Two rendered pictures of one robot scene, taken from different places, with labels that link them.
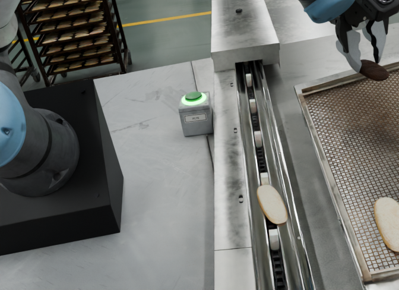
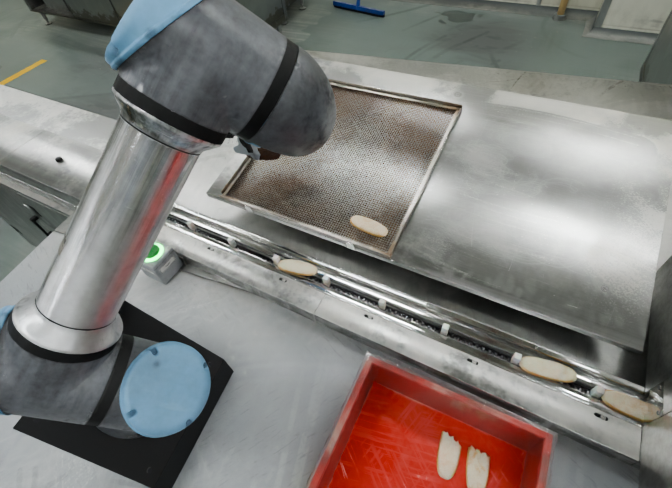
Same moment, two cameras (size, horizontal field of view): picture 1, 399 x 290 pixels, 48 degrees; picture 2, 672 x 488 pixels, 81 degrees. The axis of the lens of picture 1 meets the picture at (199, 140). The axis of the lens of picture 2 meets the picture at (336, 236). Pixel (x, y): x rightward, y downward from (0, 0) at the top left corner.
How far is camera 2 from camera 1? 49 cm
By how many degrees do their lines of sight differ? 49
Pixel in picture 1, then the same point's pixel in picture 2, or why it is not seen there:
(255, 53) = not seen: hidden behind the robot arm
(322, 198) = (305, 243)
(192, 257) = (295, 332)
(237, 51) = not seen: hidden behind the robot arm
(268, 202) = (298, 268)
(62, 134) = not seen: hidden behind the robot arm
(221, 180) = (256, 282)
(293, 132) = (235, 222)
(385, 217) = (365, 225)
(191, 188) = (230, 305)
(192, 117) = (165, 266)
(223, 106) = (171, 241)
